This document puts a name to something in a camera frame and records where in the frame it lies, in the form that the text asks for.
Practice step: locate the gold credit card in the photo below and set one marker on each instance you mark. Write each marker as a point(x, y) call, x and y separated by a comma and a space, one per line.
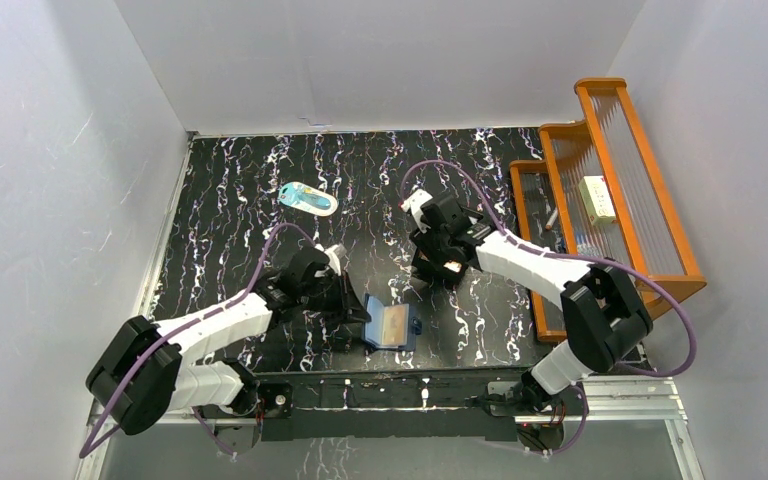
point(395, 326)

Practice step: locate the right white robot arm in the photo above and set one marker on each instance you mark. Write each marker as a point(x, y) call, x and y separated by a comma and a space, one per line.
point(603, 314)

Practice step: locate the blue items on rack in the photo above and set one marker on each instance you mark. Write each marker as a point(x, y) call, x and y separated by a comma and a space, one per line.
point(587, 242)

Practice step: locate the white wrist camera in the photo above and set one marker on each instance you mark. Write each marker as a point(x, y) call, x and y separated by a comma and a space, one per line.
point(336, 256)
point(415, 201)

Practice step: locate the orange wooden tiered rack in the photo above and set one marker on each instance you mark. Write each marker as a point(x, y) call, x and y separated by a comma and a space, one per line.
point(608, 141)

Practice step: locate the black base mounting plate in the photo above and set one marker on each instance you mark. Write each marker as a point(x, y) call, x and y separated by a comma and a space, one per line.
point(417, 403)

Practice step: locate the teal oval blister pack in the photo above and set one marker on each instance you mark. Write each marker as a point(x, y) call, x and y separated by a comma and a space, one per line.
point(307, 199)

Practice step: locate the gold cards in box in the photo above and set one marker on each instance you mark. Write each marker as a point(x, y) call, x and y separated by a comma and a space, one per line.
point(453, 266)

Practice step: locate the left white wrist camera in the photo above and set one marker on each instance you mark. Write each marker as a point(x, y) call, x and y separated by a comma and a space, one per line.
point(336, 256)

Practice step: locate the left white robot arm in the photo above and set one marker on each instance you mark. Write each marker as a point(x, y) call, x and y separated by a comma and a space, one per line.
point(149, 369)

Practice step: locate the small stick on rack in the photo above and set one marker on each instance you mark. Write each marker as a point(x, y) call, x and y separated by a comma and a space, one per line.
point(552, 219)

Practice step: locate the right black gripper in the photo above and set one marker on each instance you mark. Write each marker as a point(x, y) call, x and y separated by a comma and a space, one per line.
point(423, 238)

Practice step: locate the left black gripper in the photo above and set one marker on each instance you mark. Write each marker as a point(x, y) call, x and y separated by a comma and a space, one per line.
point(342, 299)

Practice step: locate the aluminium frame rail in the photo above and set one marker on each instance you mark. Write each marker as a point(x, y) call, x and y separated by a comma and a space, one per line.
point(604, 398)

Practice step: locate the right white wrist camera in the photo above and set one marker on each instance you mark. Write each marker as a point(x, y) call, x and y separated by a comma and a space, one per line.
point(415, 201)

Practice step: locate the black card box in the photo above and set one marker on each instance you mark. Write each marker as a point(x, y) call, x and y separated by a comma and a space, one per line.
point(433, 248)

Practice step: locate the white box on rack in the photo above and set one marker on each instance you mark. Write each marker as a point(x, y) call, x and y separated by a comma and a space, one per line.
point(597, 200)

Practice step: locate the blue leather card holder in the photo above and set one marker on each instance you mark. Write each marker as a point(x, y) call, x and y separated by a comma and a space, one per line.
point(371, 332)

